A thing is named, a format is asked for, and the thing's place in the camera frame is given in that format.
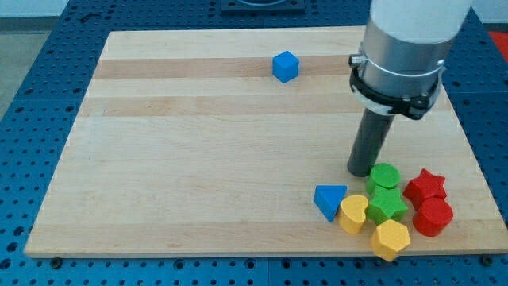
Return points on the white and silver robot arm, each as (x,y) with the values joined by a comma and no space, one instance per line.
(406,42)

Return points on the blue wooden cube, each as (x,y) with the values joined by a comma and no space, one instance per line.
(285,66)

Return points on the light wooden board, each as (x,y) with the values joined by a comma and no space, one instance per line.
(186,145)

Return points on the blue wooden triangle block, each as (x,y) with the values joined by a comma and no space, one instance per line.
(328,198)

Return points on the yellow wooden heart block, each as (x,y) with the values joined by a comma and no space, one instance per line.
(352,213)

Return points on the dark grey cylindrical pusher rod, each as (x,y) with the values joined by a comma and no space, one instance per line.
(370,137)

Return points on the green wooden cylinder block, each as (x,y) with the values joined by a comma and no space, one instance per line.
(382,175)

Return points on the green wooden star block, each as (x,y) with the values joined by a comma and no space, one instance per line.
(386,204)

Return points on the yellow wooden hexagon block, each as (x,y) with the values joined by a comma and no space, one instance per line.
(390,239)

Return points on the red wooden star block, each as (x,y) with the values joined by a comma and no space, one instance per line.
(423,187)

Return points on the red wooden cylinder block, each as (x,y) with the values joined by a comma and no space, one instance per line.
(432,217)

